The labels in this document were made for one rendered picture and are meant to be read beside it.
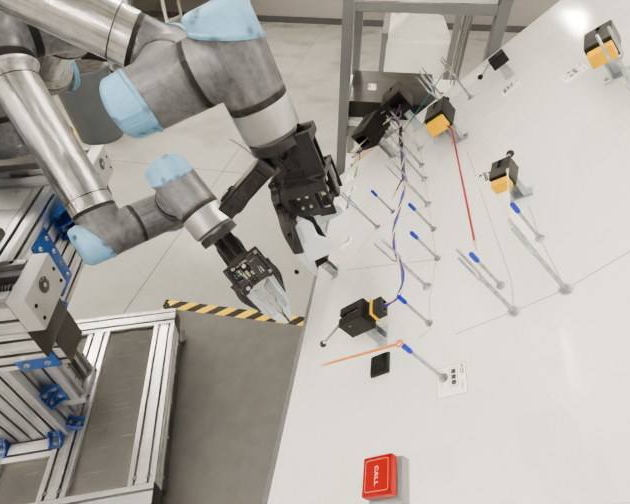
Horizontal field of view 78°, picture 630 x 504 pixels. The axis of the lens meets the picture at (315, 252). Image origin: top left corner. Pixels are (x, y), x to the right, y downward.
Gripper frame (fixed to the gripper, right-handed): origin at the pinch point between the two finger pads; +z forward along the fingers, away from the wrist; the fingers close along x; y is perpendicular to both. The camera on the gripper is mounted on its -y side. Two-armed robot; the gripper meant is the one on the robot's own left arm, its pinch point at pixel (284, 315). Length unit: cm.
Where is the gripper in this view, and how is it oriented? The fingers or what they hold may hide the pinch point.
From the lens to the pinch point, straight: 75.2
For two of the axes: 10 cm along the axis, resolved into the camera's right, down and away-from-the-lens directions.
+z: 6.1, 7.8, 1.1
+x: 7.6, -6.2, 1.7
